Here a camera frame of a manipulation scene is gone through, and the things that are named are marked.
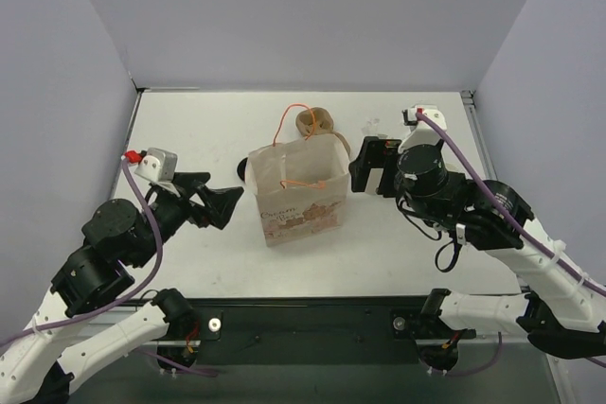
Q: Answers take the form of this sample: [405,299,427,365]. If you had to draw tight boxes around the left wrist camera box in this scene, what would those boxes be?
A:
[124,148,178,184]

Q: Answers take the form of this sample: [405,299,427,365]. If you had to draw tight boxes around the black plastic cup lid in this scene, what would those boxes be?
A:
[236,157,250,183]

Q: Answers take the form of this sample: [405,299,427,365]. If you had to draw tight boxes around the beige paper takeout bag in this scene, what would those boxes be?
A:
[246,103,350,247]

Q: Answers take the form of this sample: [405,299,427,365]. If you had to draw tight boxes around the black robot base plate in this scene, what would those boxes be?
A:
[155,297,479,378]

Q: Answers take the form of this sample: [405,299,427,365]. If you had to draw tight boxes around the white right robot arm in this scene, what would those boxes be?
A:
[349,136,605,370]

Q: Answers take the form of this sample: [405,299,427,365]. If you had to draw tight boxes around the brown pulp cup carrier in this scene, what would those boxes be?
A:
[292,107,351,167]

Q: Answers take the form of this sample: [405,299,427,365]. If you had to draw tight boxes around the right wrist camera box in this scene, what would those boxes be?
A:
[401,104,447,149]

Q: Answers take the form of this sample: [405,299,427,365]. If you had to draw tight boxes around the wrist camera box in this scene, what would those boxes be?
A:
[124,148,178,184]
[401,104,447,149]

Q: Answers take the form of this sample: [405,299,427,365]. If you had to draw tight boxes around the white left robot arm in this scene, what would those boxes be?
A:
[1,172,243,403]

